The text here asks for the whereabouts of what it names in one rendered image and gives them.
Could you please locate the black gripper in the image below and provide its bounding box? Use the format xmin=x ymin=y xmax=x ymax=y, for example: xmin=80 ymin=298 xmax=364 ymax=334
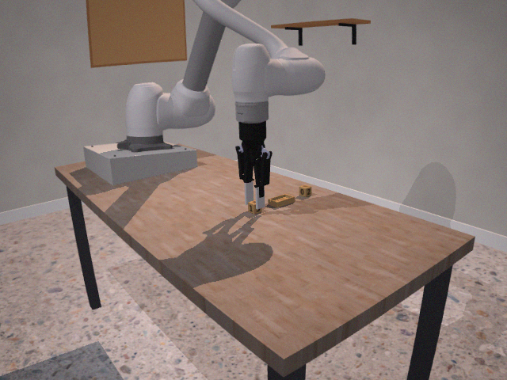
xmin=235 ymin=121 xmax=273 ymax=209

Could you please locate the orange rectangular tray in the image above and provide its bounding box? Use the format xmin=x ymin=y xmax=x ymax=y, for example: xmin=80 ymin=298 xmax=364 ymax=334
xmin=268 ymin=194 xmax=295 ymax=207

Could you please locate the tan wooden number cube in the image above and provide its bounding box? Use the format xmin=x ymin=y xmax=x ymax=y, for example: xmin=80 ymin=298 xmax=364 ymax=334
xmin=299 ymin=185 xmax=311 ymax=197
xmin=248 ymin=200 xmax=262 ymax=214

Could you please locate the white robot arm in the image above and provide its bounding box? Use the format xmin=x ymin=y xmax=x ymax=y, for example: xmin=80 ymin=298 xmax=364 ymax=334
xmin=117 ymin=0 xmax=326 ymax=153

